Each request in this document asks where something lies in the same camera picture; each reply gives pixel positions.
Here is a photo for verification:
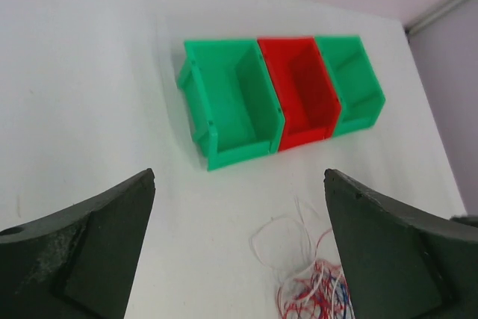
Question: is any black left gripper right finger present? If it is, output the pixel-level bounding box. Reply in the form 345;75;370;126
324;169;477;318

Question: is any right green plastic bin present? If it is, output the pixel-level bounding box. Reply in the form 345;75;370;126
315;35;385;137

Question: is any red plastic bin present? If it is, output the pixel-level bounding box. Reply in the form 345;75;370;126
258;37;341;152

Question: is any left green plastic bin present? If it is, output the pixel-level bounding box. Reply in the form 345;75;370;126
176;39;285;170

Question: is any blue thin wire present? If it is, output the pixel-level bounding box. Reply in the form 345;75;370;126
328;273;354;319

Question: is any green plastic bin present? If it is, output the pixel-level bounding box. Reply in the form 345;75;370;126
315;35;385;137
176;39;285;170

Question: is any right aluminium frame post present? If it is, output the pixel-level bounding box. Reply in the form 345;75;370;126
403;0;469;36

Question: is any white thin wire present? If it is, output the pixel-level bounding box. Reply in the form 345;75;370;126
249;193;356;319

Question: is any red thin wire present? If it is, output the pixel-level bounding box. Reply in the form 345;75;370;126
276;227;352;319

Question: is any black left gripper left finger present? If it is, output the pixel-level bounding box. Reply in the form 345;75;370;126
1;169;155;318

